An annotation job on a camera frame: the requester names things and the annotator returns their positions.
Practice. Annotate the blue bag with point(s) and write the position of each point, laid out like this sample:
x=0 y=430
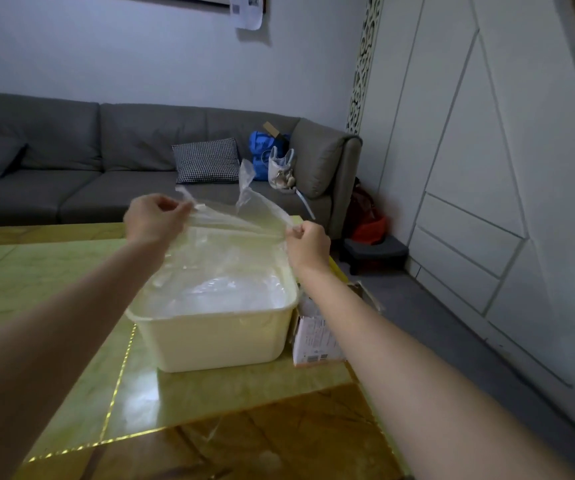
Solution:
x=263 y=147

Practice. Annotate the black white checked cushion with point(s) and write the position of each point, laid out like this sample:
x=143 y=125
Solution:
x=207 y=160

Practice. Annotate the person's left hand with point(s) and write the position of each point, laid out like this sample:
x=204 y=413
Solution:
x=153 y=216

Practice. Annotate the small dark footstool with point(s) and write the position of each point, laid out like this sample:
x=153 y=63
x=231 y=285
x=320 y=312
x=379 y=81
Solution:
x=375 y=252

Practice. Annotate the white paper sheet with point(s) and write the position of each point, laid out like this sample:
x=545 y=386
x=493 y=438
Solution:
x=247 y=9

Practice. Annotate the person's right fingers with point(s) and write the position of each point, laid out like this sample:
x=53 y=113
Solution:
x=295 y=235

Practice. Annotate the person's right hand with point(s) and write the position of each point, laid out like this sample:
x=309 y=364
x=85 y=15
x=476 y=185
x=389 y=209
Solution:
x=310 y=244

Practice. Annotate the person's left forearm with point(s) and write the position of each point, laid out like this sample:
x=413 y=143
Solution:
x=47 y=339

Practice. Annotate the open cardboard box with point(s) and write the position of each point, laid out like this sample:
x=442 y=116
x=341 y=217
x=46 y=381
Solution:
x=317 y=334

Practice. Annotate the grey fabric sofa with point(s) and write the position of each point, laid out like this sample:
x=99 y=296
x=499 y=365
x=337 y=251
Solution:
x=117 y=164

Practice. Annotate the white lattice wall panel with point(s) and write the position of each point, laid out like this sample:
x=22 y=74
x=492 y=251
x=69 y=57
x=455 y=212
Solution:
x=365 y=59

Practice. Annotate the red bag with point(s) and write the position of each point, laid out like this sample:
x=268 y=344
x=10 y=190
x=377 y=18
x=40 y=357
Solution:
x=367 y=222

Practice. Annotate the person's left fingers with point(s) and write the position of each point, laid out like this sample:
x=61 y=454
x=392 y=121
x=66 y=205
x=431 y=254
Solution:
x=180 y=207

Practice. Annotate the clear plastic bag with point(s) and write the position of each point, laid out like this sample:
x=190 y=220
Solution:
x=222 y=259

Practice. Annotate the cream plastic bin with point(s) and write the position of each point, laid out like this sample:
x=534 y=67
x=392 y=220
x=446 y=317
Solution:
x=217 y=324

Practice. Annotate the white tote bag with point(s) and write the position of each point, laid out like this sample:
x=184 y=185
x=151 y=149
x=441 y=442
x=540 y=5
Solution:
x=281 y=170

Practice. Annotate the person's right forearm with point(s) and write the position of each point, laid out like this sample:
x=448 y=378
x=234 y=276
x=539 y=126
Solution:
x=417 y=374

